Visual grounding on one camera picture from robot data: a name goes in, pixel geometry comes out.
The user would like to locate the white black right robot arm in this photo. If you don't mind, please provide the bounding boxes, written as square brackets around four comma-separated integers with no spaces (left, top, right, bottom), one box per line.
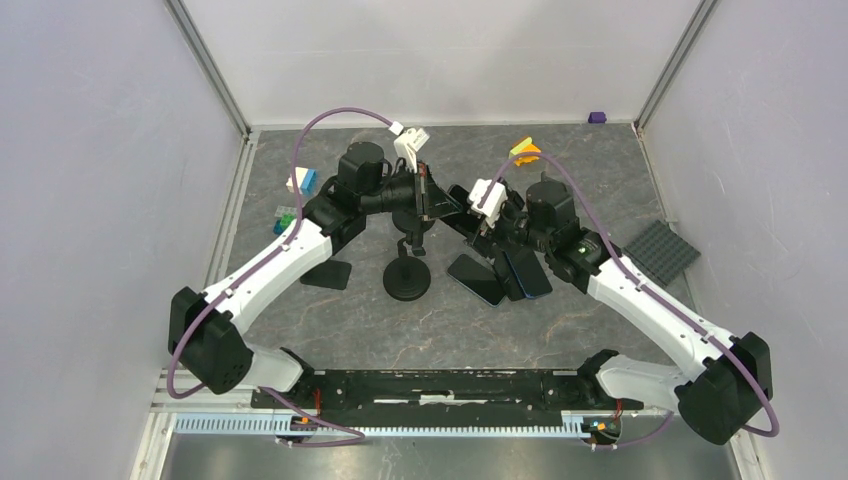
[446,179,773,445]

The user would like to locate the yellow orange toy block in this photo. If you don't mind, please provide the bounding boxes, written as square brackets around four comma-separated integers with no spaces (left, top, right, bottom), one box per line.
[509,136,541,166]

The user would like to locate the black phone light blue edge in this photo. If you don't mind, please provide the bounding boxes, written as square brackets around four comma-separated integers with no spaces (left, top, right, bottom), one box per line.
[443,184,480,222]

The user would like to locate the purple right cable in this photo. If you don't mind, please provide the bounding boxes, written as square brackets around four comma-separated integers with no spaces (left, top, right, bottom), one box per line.
[486,152,782,452]

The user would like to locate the black rear phone stand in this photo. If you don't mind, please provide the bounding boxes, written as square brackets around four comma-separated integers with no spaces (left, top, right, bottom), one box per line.
[391,211,435,233]

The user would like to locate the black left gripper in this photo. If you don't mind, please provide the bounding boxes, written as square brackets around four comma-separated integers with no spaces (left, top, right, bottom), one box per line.
[361,161,463,223]

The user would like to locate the white blue toy block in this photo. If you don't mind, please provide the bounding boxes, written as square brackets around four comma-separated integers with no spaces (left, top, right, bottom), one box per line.
[286,167,318,196]

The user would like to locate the grey studded baseplate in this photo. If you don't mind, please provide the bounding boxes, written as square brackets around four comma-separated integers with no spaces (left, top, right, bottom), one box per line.
[624,220,701,288]

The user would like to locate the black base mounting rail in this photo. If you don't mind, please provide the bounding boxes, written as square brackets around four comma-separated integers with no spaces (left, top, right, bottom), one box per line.
[284,369,643,427]

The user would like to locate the black flat phone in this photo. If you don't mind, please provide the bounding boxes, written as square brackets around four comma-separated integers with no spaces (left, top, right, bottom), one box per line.
[447,254,506,307]

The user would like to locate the black front phone stand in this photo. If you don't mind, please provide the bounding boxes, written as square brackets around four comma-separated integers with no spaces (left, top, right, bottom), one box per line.
[382,232,431,302]

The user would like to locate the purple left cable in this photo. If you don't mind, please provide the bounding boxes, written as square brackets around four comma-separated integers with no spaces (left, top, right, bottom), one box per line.
[165,107,399,448]

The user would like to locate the dark blue edged phone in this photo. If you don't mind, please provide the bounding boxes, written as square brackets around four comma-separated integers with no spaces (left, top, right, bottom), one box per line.
[510,248,552,299]

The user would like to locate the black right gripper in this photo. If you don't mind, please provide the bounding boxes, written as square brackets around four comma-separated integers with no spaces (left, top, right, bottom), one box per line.
[462,191,553,265]

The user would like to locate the black phone stand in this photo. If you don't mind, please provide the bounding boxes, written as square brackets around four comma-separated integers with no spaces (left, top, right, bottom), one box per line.
[391,211,435,233]
[382,232,431,302]

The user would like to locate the green blue toy bricks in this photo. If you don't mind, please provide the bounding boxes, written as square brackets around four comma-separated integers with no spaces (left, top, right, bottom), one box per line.
[272,206,297,235]

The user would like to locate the purple small block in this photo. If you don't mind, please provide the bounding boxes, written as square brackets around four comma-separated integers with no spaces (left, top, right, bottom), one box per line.
[587,111,608,124]

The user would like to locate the purple cable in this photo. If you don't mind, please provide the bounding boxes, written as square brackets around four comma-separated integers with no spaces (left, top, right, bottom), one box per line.
[165,107,399,448]
[486,152,782,452]

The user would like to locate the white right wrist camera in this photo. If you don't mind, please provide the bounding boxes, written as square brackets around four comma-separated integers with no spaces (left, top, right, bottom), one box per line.
[468,179,507,228]

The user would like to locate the dark grey phone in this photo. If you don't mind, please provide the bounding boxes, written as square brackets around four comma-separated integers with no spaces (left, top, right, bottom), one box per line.
[492,250,526,302]

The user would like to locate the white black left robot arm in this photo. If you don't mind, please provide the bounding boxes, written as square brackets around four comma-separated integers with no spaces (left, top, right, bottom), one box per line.
[167,142,466,408]

